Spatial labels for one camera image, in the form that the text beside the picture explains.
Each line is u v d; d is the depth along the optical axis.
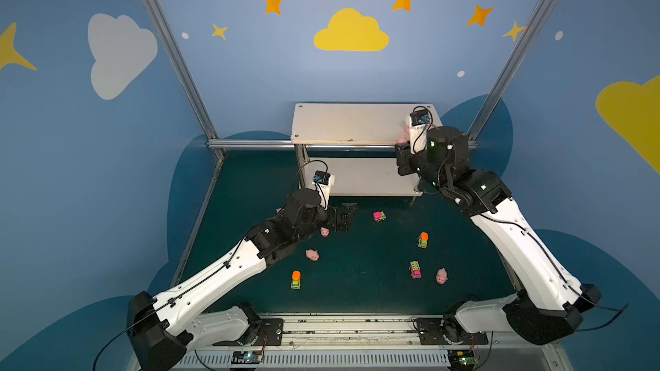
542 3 0.76
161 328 0.38
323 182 0.60
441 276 0.84
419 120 0.53
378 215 0.98
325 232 0.93
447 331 0.68
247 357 0.70
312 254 0.88
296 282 0.82
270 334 0.74
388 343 0.74
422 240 0.92
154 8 0.75
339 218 0.62
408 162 0.58
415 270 0.84
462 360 0.71
